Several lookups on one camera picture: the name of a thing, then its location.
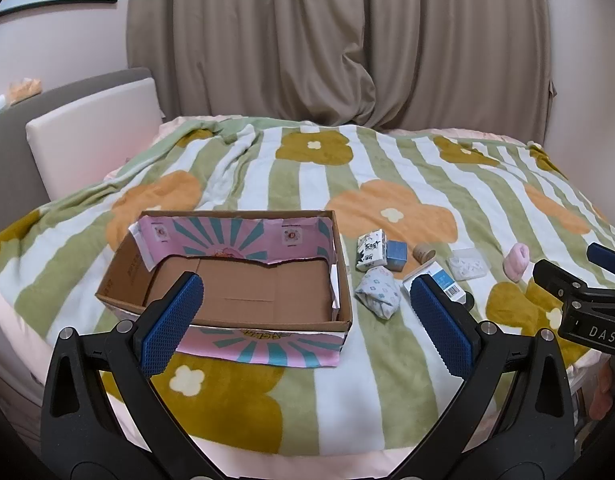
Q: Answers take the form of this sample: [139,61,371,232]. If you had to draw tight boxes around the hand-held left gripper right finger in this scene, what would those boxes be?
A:
[410,275,578,480]

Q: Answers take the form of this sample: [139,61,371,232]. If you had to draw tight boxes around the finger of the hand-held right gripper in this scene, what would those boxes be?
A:
[532,258,615,307]
[586,242,615,277]

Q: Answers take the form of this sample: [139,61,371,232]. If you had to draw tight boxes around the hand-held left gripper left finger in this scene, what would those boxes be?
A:
[40,271,206,480]

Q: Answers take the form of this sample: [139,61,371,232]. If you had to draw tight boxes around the pink fluffy sock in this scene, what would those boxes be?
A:
[503,242,531,283]

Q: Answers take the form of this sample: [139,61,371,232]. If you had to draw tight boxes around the white and blue barcode box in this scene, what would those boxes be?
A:
[401,261,468,305]

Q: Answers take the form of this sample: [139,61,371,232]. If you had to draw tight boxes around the clear plastic floss pick box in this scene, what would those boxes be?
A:
[447,248,488,281]

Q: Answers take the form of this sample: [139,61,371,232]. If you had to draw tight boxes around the white patterned cloth bundle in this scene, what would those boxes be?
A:
[355,266,403,321]

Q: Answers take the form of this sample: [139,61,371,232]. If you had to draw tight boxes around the cardboard box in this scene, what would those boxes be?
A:
[95,209,354,368]

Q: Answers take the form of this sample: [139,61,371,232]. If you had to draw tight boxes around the small blue cube box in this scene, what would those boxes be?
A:
[386,241,408,272]

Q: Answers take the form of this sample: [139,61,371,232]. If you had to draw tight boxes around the black and white tissue pack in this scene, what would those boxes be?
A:
[356,229,388,272]

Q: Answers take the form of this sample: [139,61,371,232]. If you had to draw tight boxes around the person's right hand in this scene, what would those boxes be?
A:
[587,355,615,422]

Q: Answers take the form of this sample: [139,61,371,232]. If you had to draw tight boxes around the green striped floral blanket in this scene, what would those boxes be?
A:
[0,115,615,466]

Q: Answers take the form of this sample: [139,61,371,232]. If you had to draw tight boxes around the white headboard cushion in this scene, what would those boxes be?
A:
[26,79,163,202]

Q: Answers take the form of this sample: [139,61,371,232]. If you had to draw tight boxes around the orange crumpled cloth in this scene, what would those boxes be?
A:
[8,77,42,107]

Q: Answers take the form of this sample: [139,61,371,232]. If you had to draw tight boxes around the beige curtain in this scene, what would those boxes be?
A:
[126,0,554,133]

